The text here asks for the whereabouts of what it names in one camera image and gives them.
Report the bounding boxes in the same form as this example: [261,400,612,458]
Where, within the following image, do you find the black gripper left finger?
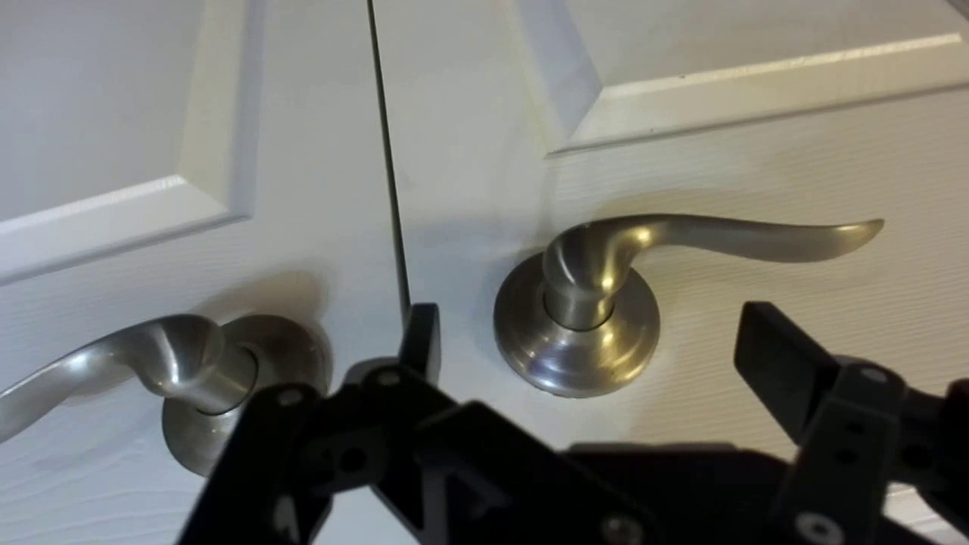
[178,299,664,545]

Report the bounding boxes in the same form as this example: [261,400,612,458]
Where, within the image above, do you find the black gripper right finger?
[733,299,969,545]

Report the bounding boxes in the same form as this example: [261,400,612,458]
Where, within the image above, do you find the silver lever door handle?
[490,211,888,400]
[0,311,337,477]

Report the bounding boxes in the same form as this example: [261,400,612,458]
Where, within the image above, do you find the white panelled pantry door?
[367,0,969,545]
[0,0,416,545]

